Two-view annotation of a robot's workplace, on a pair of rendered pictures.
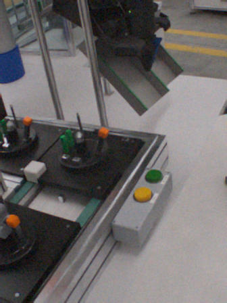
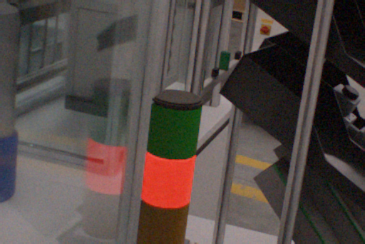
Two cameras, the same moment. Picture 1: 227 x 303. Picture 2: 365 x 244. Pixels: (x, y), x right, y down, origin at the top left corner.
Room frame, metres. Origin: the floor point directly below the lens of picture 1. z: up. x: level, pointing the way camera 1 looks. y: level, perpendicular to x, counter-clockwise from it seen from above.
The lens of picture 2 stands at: (0.09, 0.48, 1.62)
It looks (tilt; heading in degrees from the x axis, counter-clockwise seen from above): 18 degrees down; 343
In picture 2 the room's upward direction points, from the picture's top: 7 degrees clockwise
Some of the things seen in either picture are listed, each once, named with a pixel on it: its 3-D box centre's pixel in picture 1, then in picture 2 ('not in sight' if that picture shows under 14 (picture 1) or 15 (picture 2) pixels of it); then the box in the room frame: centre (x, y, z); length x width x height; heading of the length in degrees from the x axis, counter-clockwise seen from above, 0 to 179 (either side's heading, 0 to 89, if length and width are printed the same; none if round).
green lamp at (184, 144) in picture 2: not in sight; (173, 127); (0.79, 0.29, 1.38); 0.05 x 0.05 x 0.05
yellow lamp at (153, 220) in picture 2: not in sight; (162, 220); (0.79, 0.29, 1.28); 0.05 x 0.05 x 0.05
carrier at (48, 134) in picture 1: (12, 132); not in sight; (1.02, 0.29, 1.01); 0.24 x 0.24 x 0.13; 58
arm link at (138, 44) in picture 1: (142, 23); not in sight; (0.82, -0.11, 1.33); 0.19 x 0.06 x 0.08; 148
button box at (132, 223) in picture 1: (144, 204); not in sight; (0.70, -0.05, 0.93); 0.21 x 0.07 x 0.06; 148
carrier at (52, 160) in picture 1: (80, 144); not in sight; (0.88, 0.08, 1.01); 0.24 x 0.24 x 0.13; 58
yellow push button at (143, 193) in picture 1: (142, 195); not in sight; (0.70, -0.05, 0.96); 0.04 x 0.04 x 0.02
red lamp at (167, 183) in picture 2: not in sight; (167, 175); (0.79, 0.29, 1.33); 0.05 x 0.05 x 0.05
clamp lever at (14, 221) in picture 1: (14, 229); not in sight; (0.58, 0.23, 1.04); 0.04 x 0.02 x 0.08; 58
